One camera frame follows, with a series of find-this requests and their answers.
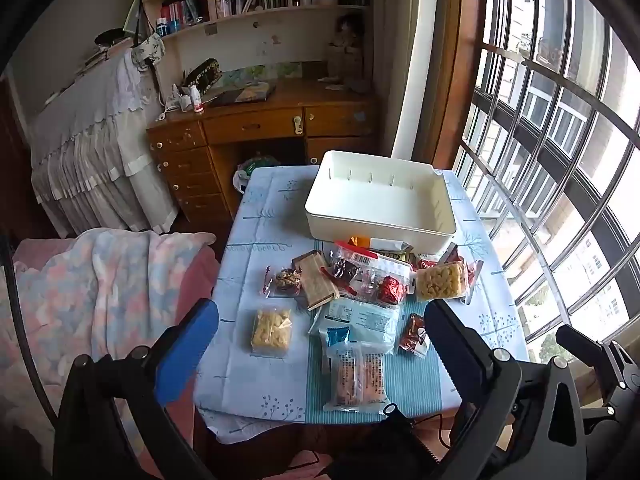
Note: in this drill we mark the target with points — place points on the wooden desk with drawers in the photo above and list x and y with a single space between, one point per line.
260 125

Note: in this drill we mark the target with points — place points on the floral cloth bag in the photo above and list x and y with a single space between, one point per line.
150 49

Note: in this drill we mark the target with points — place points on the white plastic storage bin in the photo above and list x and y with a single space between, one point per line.
380 200

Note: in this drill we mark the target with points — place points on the green yellow snack packet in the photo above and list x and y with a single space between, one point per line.
395 249

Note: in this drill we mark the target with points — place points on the yellow puffed rice cake packet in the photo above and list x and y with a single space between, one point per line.
271 332
442 280

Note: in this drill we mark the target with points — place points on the white cylindrical container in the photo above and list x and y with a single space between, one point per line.
222 2

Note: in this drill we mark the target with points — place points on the light wooden bookshelf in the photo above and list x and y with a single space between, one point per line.
240 40

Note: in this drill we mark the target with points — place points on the small white bottle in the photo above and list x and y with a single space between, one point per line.
194 95

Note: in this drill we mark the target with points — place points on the white lace furniture cover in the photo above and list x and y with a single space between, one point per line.
90 135

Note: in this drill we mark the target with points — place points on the doll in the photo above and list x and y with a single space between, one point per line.
345 45

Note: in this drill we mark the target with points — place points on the clear mixed nut packet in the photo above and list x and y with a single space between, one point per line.
285 280

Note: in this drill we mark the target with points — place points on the black round dish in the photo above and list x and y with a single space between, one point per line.
111 36

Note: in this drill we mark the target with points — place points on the pink bedding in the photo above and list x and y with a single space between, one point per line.
197 280

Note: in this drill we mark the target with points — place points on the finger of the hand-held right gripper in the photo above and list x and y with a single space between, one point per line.
595 360

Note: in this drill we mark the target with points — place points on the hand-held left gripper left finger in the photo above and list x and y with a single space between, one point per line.
187 355

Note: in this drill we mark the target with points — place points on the dark patterned pouch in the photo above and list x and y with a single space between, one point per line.
205 74

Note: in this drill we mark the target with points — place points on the small red brown snack packet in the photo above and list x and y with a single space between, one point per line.
412 335

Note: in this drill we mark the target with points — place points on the clear red candy bag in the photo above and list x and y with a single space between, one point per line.
390 290

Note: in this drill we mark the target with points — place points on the brown wafer box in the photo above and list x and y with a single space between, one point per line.
315 280

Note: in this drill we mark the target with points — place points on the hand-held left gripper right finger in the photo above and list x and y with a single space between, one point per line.
452 355

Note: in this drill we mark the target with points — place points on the metal window grille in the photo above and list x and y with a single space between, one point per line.
550 146

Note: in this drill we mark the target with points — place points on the white drawer lock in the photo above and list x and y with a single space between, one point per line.
298 124

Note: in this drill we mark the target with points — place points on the blue foil snack packet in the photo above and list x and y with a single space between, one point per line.
337 334

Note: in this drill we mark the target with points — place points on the dark flat book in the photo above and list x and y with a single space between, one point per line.
240 96

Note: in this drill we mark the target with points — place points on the colourful map sheet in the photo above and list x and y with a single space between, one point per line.
260 72

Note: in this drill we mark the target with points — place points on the blue jar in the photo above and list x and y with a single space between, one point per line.
162 26

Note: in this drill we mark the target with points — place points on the light blue printed tablecloth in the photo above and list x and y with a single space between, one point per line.
260 240

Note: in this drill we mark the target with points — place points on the white plastic bag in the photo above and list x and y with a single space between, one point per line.
240 180

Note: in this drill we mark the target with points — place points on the pale blue snack packet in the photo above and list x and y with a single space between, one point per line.
367 316

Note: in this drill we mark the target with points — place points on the red white snack packet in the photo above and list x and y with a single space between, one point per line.
429 263

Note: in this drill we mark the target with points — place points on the clear biscuit packet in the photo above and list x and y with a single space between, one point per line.
357 377

